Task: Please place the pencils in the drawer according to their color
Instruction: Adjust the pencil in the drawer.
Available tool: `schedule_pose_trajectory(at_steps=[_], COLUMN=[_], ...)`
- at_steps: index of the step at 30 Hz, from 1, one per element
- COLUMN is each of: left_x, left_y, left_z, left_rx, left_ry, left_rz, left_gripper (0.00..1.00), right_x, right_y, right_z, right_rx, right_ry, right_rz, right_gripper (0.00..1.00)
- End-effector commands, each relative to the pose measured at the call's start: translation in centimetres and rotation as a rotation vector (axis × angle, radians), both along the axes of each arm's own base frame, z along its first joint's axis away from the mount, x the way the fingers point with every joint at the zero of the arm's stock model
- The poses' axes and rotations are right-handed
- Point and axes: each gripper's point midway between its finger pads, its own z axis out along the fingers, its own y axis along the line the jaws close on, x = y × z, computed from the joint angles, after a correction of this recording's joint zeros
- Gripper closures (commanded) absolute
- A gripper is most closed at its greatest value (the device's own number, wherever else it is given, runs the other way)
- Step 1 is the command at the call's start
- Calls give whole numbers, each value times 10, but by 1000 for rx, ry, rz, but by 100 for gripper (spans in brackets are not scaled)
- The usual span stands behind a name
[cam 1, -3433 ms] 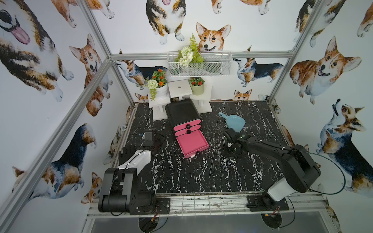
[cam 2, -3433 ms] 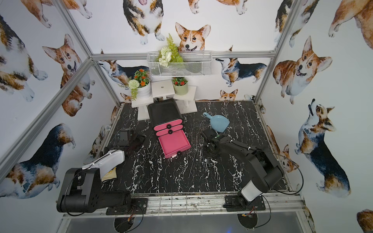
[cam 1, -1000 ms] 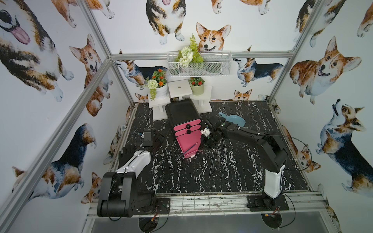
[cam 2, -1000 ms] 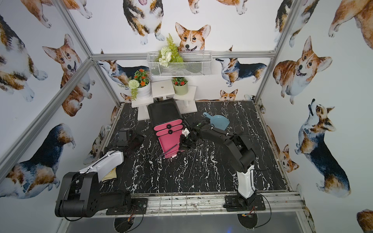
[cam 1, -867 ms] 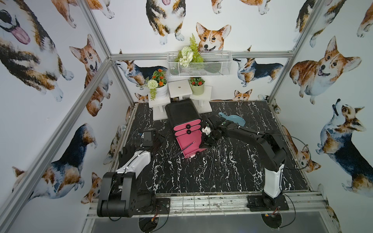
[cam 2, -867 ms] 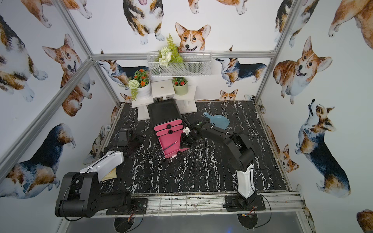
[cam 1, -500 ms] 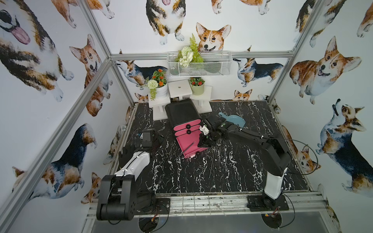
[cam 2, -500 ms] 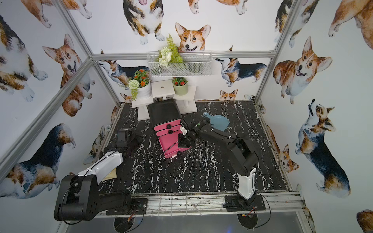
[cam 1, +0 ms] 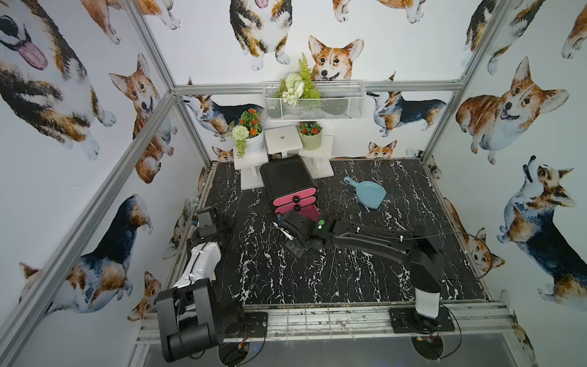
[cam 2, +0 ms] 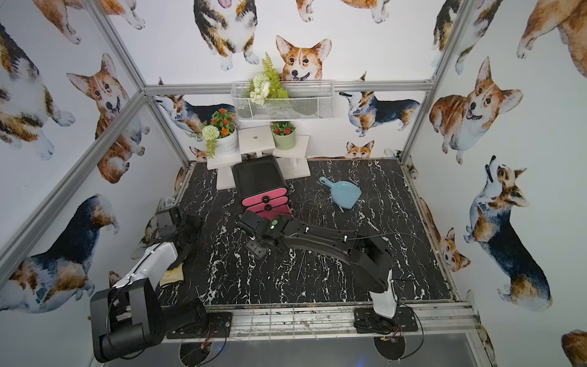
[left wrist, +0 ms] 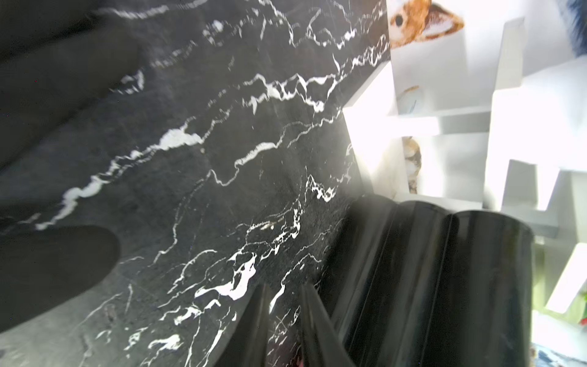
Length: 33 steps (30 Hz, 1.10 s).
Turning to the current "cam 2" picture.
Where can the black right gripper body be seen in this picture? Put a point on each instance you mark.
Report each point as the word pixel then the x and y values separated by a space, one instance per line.
pixel 255 246

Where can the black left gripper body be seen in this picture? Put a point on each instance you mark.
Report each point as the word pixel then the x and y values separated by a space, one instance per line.
pixel 172 228

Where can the black drawer cabinet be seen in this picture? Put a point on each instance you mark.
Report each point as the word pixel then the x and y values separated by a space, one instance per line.
pixel 257 176

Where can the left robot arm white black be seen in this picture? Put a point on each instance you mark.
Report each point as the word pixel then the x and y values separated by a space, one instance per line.
pixel 127 318

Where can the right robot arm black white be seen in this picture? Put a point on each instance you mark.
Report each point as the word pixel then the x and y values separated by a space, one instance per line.
pixel 368 256

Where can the yellow cloth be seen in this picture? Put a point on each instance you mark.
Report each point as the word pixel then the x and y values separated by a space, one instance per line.
pixel 172 276

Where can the white pot orange flowers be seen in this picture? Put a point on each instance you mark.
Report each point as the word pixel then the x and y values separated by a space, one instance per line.
pixel 221 134

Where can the teal plastic dustpan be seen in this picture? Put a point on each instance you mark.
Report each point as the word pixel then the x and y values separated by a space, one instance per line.
pixel 344 194

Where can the white stepped display stand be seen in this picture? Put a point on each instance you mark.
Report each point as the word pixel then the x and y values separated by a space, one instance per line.
pixel 293 163

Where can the green pot red flowers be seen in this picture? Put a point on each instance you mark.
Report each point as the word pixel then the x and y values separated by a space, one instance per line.
pixel 284 135

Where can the green white artificial fern flowers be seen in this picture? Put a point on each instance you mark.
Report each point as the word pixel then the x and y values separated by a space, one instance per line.
pixel 267 84

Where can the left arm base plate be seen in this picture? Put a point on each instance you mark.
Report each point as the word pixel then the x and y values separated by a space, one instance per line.
pixel 217 325

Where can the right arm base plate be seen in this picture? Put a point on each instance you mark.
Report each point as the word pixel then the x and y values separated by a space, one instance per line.
pixel 366 320

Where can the white wire basket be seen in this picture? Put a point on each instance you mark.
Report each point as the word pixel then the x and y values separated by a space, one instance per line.
pixel 305 101

